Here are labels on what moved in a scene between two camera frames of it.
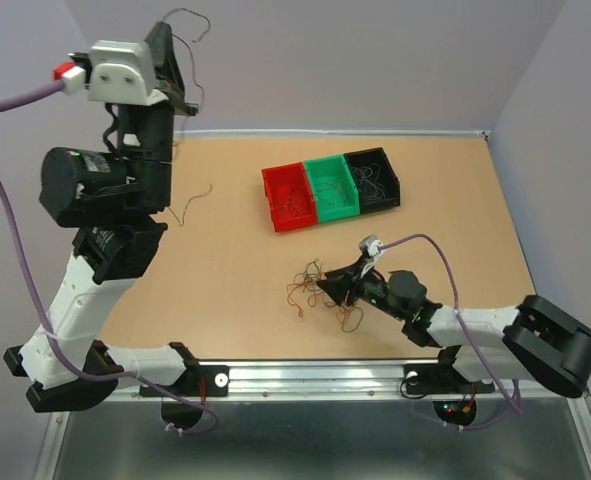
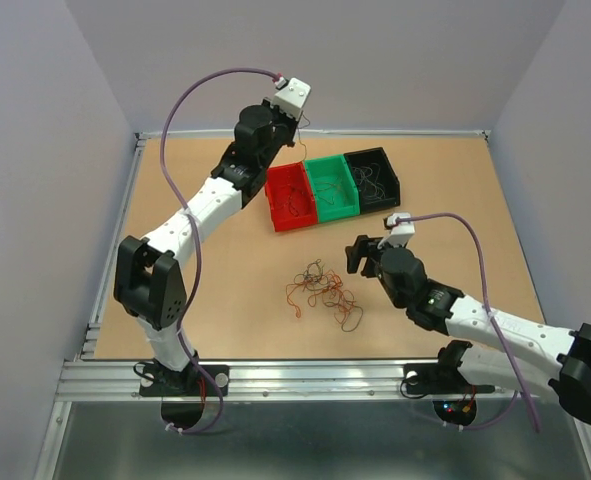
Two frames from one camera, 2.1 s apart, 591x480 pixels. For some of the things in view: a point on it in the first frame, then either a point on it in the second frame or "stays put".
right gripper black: [337, 283] → [364, 246]
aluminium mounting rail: [338, 381] stays put
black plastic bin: [377, 183] stays put
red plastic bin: [289, 196] stays put
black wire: [197, 86] → [299, 135]
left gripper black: [174, 89] → [290, 121]
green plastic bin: [334, 188] stays put
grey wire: [368, 178] stays put
